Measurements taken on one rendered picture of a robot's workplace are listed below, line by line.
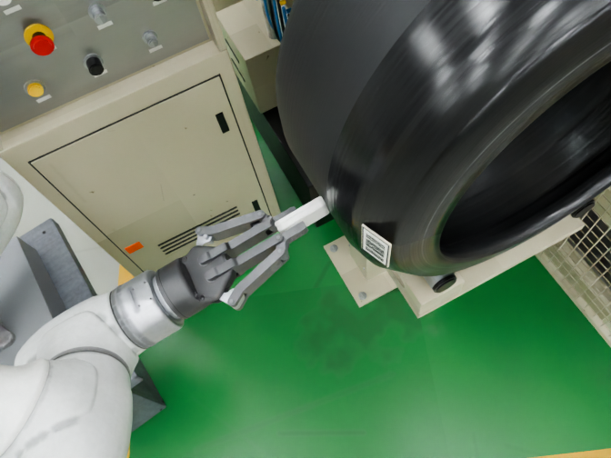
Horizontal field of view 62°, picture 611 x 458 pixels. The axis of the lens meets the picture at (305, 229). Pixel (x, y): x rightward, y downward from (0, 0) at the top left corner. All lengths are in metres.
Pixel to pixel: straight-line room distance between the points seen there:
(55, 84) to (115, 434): 0.84
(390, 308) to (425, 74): 1.40
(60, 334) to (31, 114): 0.69
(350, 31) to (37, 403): 0.46
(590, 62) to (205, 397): 1.56
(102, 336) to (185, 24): 0.76
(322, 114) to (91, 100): 0.78
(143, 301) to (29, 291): 0.62
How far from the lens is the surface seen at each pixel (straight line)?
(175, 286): 0.66
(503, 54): 0.46
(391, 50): 0.49
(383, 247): 0.57
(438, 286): 0.87
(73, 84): 1.25
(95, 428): 0.57
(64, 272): 1.37
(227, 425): 1.79
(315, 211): 0.66
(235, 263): 0.66
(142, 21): 1.19
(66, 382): 0.59
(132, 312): 0.67
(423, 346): 1.78
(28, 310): 1.25
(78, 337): 0.67
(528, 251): 1.05
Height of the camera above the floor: 1.72
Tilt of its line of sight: 62 degrees down
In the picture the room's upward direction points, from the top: 14 degrees counter-clockwise
